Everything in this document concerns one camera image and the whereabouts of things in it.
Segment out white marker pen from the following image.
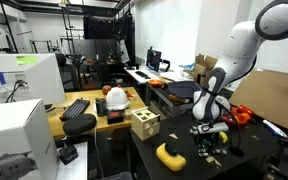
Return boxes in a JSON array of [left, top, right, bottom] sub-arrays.
[[262, 119, 288, 139]]

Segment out orange ball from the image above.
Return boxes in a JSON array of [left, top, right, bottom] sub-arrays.
[[101, 84, 113, 96]]

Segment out white desk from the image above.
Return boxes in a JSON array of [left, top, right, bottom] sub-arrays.
[[124, 64, 195, 85]]

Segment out open cardboard box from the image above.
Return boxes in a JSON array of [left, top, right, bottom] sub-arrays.
[[193, 53, 219, 76]]

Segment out white computer monitor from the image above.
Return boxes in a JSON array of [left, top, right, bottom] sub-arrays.
[[0, 53, 67, 106]]

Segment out dark mug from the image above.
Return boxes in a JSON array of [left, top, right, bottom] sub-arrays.
[[95, 97, 109, 117]]

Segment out black mesh office chair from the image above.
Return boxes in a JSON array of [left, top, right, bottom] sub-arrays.
[[92, 59, 129, 88]]

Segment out white hanging cable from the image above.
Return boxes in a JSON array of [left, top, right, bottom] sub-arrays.
[[93, 122, 106, 180]]

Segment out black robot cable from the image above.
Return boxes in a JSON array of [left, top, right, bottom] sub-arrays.
[[217, 99, 245, 156]]

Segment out brown cardboard panel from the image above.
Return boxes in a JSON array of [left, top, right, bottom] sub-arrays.
[[228, 66, 288, 134]]

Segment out black box red label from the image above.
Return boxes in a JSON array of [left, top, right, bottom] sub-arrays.
[[106, 109, 125, 125]]

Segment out small black keyboard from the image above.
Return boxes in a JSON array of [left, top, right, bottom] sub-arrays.
[[134, 70, 151, 80]]

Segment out black monitor cables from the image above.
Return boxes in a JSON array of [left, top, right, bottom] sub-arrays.
[[5, 79, 29, 104]]

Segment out black padded chair headrest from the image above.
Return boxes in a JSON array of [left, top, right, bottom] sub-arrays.
[[62, 113, 98, 136]]

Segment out green yellow plush toy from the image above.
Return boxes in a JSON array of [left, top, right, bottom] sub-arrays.
[[211, 131, 229, 145]]

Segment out black computer monitor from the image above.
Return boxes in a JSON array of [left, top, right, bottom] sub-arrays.
[[145, 48, 163, 73]]

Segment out wooden handled brush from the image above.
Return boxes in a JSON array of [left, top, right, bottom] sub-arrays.
[[168, 94, 191, 104]]

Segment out large white box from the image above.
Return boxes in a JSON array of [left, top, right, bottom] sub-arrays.
[[0, 98, 60, 180]]

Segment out red orange plastic toy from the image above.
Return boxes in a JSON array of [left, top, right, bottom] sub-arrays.
[[232, 104, 255, 125]]

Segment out black curtain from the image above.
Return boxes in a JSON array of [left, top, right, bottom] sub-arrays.
[[82, 13, 136, 65]]

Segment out empty orange bowl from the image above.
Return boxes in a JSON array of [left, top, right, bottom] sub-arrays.
[[147, 78, 165, 88]]

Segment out closed cardboard box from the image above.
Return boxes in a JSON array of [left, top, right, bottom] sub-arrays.
[[198, 71, 209, 89]]

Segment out green sticky note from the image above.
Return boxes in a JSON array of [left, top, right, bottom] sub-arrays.
[[16, 55, 38, 66]]

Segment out small tan box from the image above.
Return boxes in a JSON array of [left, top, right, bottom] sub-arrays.
[[123, 108, 134, 120]]

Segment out wooden desk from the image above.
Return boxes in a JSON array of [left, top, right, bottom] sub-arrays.
[[45, 86, 147, 140]]

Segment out black rubber knob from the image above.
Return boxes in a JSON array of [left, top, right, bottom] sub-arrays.
[[163, 142, 179, 157]]

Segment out grey metal shelf table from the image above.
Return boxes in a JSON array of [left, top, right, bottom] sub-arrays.
[[145, 83, 198, 119]]

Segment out grey Unitree device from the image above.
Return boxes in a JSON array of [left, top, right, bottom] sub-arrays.
[[0, 152, 38, 180]]

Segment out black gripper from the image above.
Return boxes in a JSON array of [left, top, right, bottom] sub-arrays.
[[195, 132, 219, 156]]

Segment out black joystick controller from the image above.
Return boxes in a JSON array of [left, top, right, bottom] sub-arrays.
[[57, 135, 79, 166]]

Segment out white hard hat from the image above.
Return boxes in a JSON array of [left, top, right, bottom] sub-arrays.
[[105, 86, 131, 112]]

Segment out blue tape strip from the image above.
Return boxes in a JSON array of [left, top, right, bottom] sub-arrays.
[[0, 70, 7, 86]]

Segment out wooden shape sorter box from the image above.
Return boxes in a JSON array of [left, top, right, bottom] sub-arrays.
[[130, 106, 162, 141]]

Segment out large black keyboard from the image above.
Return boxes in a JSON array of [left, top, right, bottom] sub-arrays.
[[59, 97, 91, 122]]

